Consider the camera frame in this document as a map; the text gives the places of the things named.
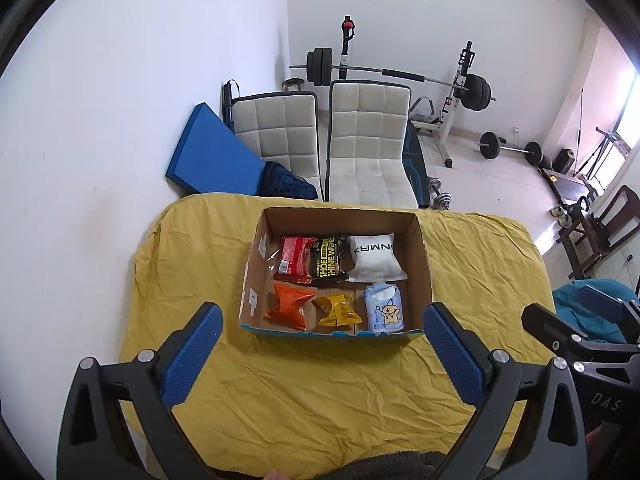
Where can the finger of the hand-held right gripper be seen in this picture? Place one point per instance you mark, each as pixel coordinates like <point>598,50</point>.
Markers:
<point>600,302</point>
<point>545,322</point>

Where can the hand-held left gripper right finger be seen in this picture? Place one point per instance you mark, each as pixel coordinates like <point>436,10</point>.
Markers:
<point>452,355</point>

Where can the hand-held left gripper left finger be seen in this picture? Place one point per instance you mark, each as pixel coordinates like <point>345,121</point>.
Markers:
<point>195,355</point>

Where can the cardboard box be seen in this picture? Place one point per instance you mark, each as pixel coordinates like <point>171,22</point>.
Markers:
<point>252,300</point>

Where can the light blue tissue packet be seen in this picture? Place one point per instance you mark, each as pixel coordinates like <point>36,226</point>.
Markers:
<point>384,310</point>

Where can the orange soft packet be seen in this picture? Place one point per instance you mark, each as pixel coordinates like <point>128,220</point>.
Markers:
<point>289,305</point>

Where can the yellow soft packet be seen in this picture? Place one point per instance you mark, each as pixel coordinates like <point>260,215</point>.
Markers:
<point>337,310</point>

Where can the white soft packet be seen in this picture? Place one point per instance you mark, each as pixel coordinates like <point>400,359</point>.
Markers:
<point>375,257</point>

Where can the red wipes packet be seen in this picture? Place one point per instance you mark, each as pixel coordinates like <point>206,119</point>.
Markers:
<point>295,260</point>

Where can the black wipes packet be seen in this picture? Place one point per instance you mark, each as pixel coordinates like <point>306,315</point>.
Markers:
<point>327,260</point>

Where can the teal beanbag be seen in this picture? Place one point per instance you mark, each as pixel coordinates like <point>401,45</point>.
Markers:
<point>565,292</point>

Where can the pair of shoes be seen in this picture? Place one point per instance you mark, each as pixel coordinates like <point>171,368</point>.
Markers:
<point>562,215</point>

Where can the dark wooden chair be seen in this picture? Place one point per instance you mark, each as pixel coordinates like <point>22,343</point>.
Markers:
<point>622,205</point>

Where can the yellow tablecloth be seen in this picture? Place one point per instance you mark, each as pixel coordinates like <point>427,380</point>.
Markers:
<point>310,400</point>

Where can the low wooden table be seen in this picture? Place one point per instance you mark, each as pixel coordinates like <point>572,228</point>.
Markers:
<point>570,182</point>

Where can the person's dark fleece clothing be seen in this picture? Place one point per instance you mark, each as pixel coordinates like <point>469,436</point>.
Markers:
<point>390,467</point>

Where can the black speaker box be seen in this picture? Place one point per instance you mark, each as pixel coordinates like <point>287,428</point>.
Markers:
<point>564,160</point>

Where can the chrome dumbbell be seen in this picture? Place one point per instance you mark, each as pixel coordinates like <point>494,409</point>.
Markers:
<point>442,201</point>

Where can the black tripod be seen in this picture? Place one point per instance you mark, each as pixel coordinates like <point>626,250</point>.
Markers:
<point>607,135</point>

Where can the short barbell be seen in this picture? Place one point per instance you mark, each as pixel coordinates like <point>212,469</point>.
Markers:
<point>489,145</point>

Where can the black bench pad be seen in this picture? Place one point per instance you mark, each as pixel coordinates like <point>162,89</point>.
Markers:
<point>415,165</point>

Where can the dark blue cloth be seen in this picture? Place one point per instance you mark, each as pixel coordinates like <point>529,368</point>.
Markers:
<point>285,182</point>

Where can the blue foam mat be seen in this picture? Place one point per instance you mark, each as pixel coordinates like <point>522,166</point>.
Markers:
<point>210,152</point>

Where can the white weight rack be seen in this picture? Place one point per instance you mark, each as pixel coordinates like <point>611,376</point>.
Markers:
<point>447,120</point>

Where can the tall white quilted chair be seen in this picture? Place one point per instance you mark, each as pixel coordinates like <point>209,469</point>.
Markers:
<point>370,135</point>

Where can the long barbell with black plates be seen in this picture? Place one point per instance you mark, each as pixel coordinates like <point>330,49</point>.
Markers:
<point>475,91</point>

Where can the low white quilted chair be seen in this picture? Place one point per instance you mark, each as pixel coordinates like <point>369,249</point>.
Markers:
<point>280,125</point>

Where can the black rolled bag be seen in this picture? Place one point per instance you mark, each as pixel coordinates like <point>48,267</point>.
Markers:
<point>227,105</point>

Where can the small wooden stool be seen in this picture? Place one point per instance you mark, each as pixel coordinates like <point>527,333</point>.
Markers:
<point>293,81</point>

